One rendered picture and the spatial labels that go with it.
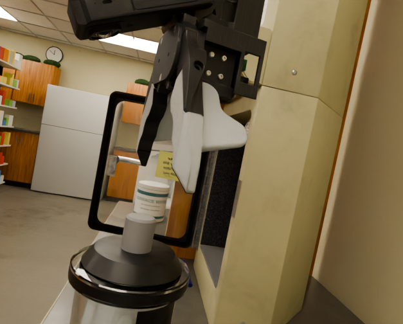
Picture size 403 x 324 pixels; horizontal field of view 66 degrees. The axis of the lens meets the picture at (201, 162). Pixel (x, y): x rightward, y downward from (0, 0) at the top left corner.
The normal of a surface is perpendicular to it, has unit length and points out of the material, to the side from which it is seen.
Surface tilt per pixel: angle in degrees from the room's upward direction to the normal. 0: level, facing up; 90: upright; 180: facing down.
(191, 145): 76
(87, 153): 90
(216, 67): 90
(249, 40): 90
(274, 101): 90
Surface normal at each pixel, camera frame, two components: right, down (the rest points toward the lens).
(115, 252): 0.19, -0.98
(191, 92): 0.42, -0.11
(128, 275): 0.16, -0.52
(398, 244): -0.97, -0.18
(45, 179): 0.13, 0.07
